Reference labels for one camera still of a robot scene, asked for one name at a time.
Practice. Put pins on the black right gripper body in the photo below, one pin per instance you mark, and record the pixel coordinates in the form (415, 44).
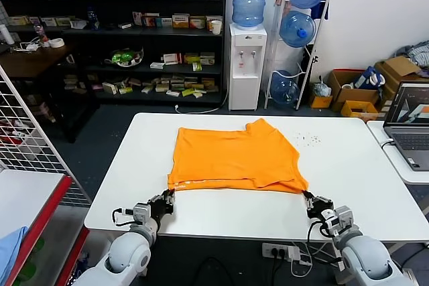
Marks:
(320, 207)

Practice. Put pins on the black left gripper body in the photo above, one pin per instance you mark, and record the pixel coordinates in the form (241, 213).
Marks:
(161, 206)

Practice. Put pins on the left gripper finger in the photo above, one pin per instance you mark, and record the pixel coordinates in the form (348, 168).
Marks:
(166, 195)
(172, 197)

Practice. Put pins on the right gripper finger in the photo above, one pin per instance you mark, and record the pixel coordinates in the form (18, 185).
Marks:
(313, 196)
(308, 199)

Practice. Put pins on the orange t-shirt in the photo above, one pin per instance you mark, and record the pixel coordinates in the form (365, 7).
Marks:
(234, 158)

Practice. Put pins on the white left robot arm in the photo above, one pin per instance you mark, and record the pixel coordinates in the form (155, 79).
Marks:
(127, 259)

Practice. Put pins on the pile of grey clothes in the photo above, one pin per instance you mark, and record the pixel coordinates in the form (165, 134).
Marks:
(419, 55)

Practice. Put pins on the large white table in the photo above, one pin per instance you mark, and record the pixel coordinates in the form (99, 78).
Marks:
(335, 182)

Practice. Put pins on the white plug-in charger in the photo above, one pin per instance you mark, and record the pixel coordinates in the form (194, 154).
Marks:
(295, 253)

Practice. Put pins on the scattered dark crumbs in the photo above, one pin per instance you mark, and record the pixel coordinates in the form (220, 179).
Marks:
(314, 138)

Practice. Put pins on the long white power strip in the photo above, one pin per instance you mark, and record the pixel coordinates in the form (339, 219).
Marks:
(268, 250)

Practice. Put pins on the open yellow cardboard box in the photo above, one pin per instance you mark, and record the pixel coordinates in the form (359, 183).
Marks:
(348, 112)

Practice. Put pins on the small white side table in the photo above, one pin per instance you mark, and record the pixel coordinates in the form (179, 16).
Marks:
(377, 129)

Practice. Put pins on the small yellow cardboard box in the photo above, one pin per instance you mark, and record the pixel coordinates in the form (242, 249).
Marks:
(320, 102)

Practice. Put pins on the flat lime medicine box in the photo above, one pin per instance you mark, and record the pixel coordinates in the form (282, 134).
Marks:
(188, 92)

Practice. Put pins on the grey plastic bag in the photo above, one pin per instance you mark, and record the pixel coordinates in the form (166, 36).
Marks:
(321, 89)

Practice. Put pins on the grey open laptop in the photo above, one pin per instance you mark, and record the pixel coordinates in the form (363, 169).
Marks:
(409, 138)

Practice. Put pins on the cream medicine box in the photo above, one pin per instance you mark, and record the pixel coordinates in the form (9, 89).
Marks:
(110, 88)

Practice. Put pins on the white water dispenser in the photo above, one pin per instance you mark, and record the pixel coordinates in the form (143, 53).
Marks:
(244, 91)

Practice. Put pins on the blue white shopping bag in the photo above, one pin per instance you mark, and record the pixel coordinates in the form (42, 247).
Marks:
(365, 78)

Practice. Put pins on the flat white medicine box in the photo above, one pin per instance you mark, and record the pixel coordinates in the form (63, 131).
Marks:
(157, 65)

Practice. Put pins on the upright lime medicine box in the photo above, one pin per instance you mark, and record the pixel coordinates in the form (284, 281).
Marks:
(197, 67)

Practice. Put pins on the white table with red edge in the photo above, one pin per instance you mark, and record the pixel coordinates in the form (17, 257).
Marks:
(27, 195)

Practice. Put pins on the black tripod stand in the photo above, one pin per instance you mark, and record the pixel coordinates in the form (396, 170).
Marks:
(305, 61)

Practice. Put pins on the red white medicine box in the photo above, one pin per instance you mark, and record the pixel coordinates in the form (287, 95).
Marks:
(172, 58)

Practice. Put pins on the green yellow medicine box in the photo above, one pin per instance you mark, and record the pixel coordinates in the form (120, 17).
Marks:
(192, 58)

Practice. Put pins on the green grey medicine box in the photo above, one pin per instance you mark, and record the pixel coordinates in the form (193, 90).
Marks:
(207, 59)

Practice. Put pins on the bowl of green fruit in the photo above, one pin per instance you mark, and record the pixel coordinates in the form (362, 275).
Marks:
(124, 56)

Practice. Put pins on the white metal jug rack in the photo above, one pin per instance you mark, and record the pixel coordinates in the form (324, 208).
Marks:
(271, 51)

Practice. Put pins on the open brown cardboard box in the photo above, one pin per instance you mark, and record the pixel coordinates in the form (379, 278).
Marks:
(399, 68)

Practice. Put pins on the black shelf unit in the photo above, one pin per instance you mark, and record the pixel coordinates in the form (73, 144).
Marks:
(151, 39)

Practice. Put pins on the light blue cloth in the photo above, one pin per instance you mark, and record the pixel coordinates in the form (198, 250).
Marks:
(11, 252)

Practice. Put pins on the pale teal medicine box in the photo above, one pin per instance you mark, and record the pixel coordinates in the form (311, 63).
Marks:
(166, 22)

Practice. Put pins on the white paper cup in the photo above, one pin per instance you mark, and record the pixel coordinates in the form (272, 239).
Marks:
(216, 28)

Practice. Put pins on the orange red medicine box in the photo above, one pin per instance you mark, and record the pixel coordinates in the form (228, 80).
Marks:
(197, 23)

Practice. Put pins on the multicolour medicine box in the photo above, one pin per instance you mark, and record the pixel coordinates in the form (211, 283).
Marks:
(151, 20)

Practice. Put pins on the pink white medicine box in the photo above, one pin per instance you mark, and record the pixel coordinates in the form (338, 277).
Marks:
(137, 18)

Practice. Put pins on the white green medicine box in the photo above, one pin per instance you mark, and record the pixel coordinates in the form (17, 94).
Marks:
(208, 18)

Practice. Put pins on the white tape roll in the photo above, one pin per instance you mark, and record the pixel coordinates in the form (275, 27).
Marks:
(56, 46)

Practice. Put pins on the dark blue hanging cloth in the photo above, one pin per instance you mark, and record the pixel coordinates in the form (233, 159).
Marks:
(320, 11)

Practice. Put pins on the brown wooden desk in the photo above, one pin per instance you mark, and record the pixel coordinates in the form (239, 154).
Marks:
(33, 61)

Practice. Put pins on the blue drink bottle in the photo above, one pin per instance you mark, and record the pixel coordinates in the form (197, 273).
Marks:
(93, 19)

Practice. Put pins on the pink hanging cloth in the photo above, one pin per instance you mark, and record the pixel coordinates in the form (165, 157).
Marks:
(286, 6)

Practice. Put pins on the clear bottle pink decor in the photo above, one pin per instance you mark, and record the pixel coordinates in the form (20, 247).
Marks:
(41, 36)

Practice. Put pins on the upright blue water jug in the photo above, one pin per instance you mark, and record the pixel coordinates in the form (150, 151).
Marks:
(249, 1)

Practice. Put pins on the white cylindrical bottle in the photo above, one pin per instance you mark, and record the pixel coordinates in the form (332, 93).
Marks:
(6, 35)

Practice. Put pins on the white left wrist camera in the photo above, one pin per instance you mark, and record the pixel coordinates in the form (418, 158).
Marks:
(140, 213)

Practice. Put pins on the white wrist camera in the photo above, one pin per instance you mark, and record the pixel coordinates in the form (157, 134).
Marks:
(140, 213)
(343, 217)

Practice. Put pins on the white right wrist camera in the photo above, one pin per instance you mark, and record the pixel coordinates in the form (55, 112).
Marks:
(343, 217)

